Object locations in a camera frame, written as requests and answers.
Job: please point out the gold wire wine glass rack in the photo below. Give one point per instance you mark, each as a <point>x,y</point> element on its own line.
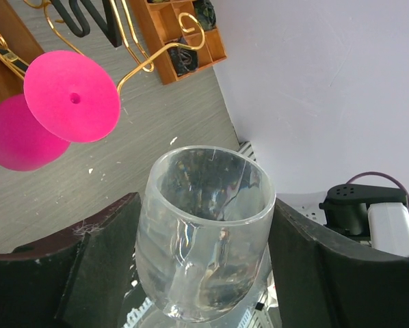
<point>27,32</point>

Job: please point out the clear wine glass front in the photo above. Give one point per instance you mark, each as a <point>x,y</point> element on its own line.
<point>202,233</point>

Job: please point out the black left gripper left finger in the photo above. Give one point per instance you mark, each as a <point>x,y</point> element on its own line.
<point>76,277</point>

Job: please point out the pink wine glass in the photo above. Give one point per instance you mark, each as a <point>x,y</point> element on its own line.
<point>67,98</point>

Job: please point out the wooden compartment tray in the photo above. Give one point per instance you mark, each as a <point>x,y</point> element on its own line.
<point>164,22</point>

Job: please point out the dark rolled fabric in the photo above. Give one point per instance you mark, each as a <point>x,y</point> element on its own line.
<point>183,60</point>
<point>205,14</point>

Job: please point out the dark rolled fabric front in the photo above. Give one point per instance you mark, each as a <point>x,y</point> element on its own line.
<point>183,60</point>

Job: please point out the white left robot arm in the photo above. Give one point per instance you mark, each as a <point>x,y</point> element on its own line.
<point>368,215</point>

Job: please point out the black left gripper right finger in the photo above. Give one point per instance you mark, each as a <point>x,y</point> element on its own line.
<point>324,279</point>

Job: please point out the dark rolled fabric right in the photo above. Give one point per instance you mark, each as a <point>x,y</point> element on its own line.
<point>205,14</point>

